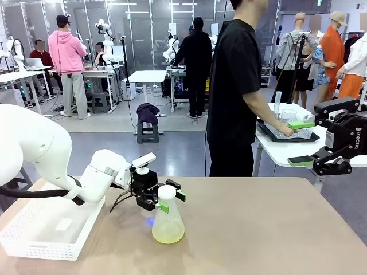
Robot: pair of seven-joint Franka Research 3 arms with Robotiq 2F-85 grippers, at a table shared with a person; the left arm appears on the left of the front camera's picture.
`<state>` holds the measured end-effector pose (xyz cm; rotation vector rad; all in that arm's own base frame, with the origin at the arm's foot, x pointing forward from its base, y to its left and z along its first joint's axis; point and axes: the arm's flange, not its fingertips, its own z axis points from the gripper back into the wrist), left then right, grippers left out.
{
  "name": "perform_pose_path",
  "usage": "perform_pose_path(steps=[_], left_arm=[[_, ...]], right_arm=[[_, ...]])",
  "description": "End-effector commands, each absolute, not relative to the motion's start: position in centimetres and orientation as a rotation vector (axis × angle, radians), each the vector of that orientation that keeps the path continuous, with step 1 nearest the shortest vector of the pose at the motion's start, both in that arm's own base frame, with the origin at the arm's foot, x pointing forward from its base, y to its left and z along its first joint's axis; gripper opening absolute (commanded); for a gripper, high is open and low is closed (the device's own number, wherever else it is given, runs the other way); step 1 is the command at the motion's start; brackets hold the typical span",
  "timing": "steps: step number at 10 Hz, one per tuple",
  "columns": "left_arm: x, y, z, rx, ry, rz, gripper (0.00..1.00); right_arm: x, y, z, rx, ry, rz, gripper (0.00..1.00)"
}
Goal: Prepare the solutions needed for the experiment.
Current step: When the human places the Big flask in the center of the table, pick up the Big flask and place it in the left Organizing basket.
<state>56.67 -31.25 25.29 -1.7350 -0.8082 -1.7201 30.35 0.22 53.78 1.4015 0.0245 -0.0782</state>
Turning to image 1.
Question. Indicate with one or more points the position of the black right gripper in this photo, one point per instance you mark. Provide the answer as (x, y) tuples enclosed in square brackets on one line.
[(349, 137)]

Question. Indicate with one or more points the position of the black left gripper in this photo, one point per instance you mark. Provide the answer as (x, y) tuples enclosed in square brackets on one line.
[(143, 183)]

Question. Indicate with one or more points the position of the translucent plastic conical flask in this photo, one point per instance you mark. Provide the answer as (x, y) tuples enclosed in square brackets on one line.
[(167, 226)]

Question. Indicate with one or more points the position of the clear plastic beaker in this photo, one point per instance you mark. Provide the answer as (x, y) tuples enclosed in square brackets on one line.
[(288, 116)]

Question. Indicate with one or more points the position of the clear plastic graduated cylinder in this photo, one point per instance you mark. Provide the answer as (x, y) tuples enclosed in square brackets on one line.
[(277, 103)]

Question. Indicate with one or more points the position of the person's right forearm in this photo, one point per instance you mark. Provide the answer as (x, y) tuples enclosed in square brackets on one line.
[(266, 118)]

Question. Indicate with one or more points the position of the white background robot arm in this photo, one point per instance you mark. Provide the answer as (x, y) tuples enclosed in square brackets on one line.
[(170, 48), (107, 46), (17, 51)]

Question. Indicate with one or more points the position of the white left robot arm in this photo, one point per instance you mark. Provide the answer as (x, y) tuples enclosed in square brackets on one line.
[(34, 143)]

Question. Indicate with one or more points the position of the person's right hand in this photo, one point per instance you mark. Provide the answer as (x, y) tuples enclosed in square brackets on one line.
[(286, 131)]

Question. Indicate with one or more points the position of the black tray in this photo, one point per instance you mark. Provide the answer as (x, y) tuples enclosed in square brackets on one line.
[(269, 133)]

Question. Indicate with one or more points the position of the white side table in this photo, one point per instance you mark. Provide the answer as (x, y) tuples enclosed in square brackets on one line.
[(269, 149)]

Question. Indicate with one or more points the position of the grey plastic stool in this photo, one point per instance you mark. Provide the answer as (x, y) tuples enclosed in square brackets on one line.
[(147, 133)]

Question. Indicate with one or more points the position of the black tripod stand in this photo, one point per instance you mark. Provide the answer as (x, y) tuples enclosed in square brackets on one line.
[(296, 70)]

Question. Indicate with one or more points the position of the figure in blue floral top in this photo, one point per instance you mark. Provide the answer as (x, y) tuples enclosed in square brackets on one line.
[(318, 57)]

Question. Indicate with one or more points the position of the mannequin in white jacket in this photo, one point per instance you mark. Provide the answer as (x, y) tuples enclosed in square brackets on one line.
[(357, 57)]

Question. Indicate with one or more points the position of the wooden shoe rack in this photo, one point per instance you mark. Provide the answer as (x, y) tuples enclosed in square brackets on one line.
[(269, 77)]

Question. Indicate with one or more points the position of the dark clothes pile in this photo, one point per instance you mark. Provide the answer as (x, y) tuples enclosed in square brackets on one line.
[(147, 111)]

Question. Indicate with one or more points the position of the mannequin in orange outfit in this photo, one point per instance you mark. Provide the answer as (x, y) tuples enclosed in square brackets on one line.
[(334, 48)]

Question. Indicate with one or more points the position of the mannequin in grey shirt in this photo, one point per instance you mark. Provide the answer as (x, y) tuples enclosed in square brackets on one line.
[(289, 48)]

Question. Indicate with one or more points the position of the white computer tower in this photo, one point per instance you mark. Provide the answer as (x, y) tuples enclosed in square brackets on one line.
[(127, 90)]

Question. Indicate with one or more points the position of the person in black t-shirt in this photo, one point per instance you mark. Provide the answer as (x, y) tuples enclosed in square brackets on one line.
[(229, 86)]

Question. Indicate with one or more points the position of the white standing table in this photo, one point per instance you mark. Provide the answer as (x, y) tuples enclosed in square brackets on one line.
[(147, 76)]

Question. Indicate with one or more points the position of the standing person in black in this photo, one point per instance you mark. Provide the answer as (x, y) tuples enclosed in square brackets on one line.
[(196, 57)]

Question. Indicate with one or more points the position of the grey work desk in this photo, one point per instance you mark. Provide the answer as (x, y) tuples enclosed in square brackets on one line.
[(94, 72)]

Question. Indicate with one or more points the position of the black vertical pole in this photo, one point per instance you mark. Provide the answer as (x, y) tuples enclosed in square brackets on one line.
[(124, 57)]

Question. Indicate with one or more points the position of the seated person in black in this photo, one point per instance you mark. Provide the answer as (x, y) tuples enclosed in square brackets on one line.
[(100, 58)]

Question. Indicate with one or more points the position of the person in pink hoodie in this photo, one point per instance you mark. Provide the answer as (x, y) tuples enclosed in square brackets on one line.
[(64, 48)]

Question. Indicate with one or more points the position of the seated person in red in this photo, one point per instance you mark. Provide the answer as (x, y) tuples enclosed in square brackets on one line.
[(41, 58)]

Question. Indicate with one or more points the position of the silver laptop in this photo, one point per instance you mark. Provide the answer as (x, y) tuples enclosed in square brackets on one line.
[(34, 63)]

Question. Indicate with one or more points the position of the white office desk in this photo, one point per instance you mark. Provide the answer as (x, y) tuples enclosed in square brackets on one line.
[(17, 76)]

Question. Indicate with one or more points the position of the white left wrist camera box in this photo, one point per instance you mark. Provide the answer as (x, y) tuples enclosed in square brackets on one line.
[(143, 160)]

